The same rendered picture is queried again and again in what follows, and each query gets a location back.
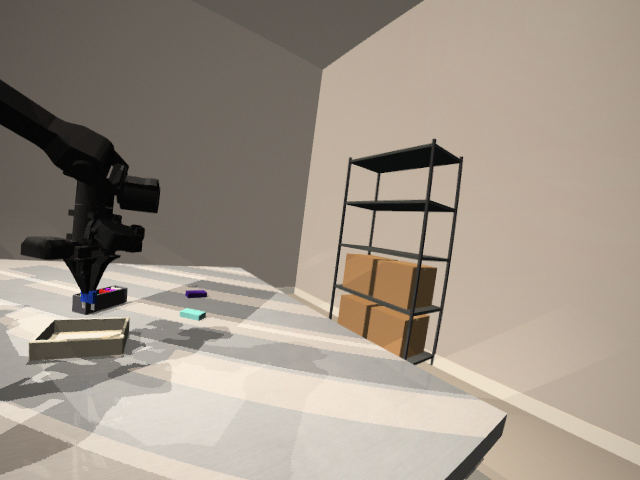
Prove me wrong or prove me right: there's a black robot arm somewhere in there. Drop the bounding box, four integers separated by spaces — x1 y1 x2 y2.
0 79 160 252

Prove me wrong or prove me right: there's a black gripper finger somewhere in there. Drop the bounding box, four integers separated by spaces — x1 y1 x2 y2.
63 256 98 294
89 253 121 291

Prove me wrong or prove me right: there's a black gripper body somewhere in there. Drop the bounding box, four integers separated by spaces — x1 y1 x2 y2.
21 204 116 260

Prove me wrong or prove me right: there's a small purple block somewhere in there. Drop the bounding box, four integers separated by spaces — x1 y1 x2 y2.
185 290 207 298

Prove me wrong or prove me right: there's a beige square tray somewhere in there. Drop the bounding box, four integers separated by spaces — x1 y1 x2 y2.
28 317 130 361

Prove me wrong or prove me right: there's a small teal flat block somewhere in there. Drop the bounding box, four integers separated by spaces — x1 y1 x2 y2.
179 308 206 321

